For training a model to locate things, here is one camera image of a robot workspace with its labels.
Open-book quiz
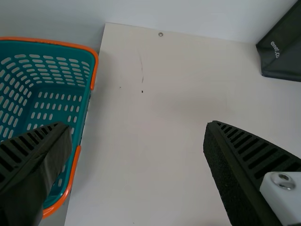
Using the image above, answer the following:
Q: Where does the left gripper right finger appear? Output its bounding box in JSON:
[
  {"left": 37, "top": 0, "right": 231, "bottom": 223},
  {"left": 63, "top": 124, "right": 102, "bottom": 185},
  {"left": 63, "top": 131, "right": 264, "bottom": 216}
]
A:
[{"left": 203, "top": 120, "right": 301, "bottom": 226}]

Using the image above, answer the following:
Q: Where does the teal shopping basket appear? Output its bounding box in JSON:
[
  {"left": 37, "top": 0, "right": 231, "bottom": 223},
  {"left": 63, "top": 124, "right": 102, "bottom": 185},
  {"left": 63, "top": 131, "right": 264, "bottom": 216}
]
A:
[{"left": 0, "top": 36, "right": 99, "bottom": 219}]

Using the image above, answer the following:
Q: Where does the dark grey bag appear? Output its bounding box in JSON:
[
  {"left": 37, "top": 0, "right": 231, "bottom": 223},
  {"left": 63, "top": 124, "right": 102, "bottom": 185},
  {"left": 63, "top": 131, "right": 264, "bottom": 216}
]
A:
[{"left": 255, "top": 0, "right": 301, "bottom": 82}]

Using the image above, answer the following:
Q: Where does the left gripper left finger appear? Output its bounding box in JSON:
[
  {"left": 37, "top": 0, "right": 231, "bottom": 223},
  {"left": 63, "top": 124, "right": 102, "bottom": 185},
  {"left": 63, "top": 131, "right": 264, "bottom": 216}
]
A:
[{"left": 0, "top": 121, "right": 72, "bottom": 226}]

